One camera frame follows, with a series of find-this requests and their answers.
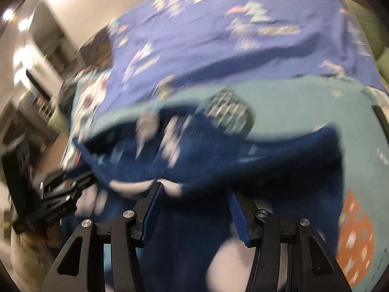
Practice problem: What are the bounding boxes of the black phone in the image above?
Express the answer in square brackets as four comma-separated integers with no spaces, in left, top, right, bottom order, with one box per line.
[371,104,389,130]

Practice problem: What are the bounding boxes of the green pillow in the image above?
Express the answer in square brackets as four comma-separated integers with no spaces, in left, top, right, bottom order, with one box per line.
[340,0,389,84]

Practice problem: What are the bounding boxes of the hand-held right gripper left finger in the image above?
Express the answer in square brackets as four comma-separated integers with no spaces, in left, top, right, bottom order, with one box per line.
[39,181,165,292]

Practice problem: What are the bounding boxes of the light blue printed blanket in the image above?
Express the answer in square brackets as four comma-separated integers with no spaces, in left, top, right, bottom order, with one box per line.
[59,68,389,291]

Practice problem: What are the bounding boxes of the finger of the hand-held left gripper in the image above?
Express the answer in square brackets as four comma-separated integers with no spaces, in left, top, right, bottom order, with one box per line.
[39,170,98,200]
[41,189,83,221]

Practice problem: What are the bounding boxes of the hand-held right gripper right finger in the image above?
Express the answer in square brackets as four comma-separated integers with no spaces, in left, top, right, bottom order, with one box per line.
[226,190,353,292]

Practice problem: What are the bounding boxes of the purple tree print sheet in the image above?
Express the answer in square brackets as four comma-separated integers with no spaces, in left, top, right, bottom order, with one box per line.
[97,0,387,111]

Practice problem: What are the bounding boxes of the navy fleece pajama top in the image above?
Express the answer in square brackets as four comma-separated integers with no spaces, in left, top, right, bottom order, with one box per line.
[72,106,345,292]

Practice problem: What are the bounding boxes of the dark printed headboard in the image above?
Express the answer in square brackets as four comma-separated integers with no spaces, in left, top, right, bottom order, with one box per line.
[78,27,115,75]

